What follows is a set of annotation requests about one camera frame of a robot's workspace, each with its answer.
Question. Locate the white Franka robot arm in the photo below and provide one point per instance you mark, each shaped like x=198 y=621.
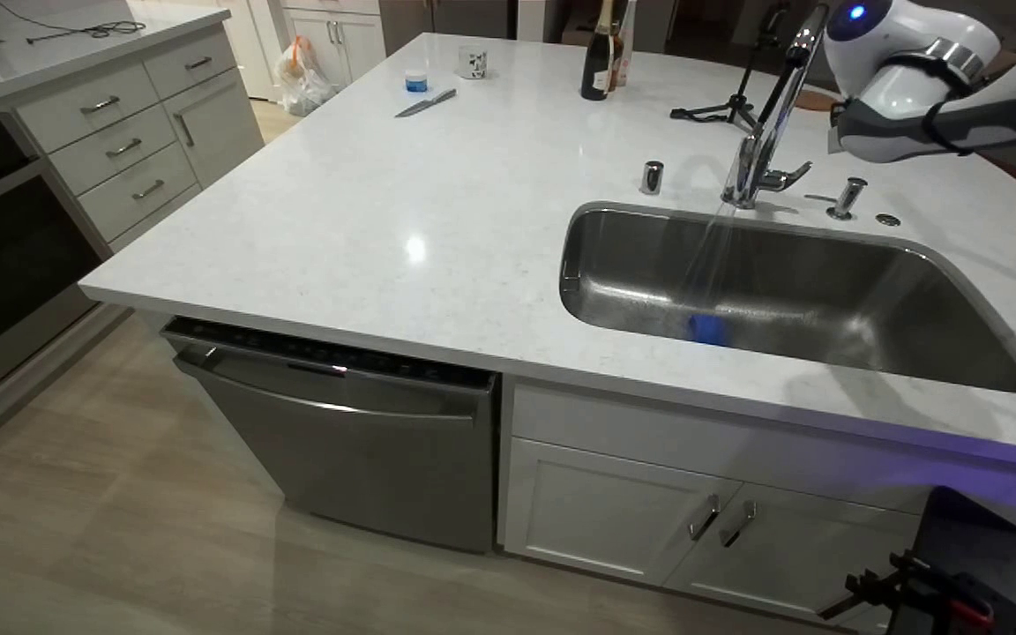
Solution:
x=918 y=47

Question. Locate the chrome gooseneck faucet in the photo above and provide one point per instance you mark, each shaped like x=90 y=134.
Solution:
x=765 y=134

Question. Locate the white false drawer front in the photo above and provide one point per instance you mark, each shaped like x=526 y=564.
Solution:
x=650 y=428

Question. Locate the small chrome cylinder cap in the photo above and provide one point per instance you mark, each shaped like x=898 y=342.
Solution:
x=655 y=179

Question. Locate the running water stream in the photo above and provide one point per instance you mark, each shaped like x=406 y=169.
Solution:
x=707 y=264

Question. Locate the white cabinet door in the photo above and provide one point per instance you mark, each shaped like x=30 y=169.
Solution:
x=589 y=511
x=216 y=129
x=813 y=564

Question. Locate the stainless steel dishwasher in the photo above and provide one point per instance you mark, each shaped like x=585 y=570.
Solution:
x=344 y=460

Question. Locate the blue tape roll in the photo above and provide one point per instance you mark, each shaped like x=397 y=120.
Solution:
x=417 y=83

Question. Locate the small glass cup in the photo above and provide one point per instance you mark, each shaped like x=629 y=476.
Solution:
x=475 y=64

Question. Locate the dark wine bottle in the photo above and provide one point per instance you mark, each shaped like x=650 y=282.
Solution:
x=595 y=64

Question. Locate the wooden board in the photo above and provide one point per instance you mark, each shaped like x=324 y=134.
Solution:
x=619 y=47

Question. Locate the black tripod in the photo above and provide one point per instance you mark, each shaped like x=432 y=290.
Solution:
x=722 y=115

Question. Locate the white plastic bag orange print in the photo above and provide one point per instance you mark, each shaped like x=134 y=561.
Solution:
x=299 y=76

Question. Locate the stainless steel sink basin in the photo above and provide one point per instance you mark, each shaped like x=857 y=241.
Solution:
x=836 y=306

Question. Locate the white cabinet drawer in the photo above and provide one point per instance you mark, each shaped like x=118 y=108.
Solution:
x=192 y=62
x=118 y=150
x=90 y=108
x=142 y=190

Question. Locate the round sink hole plug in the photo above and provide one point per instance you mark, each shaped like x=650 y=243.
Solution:
x=885 y=221

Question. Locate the black built-in oven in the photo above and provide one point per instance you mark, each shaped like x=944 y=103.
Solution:
x=2 y=268

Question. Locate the black equipment stand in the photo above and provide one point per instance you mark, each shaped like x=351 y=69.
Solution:
x=994 y=564

